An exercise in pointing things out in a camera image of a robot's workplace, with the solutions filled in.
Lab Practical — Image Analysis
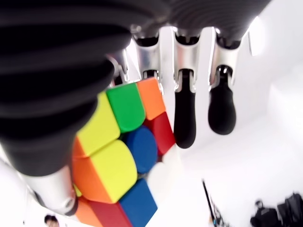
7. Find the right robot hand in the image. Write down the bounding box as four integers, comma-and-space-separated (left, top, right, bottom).
0, 0, 270, 217

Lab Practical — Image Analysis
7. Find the multicoloured Rubik's cube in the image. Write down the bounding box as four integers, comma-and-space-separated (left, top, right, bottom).
71, 77, 177, 227

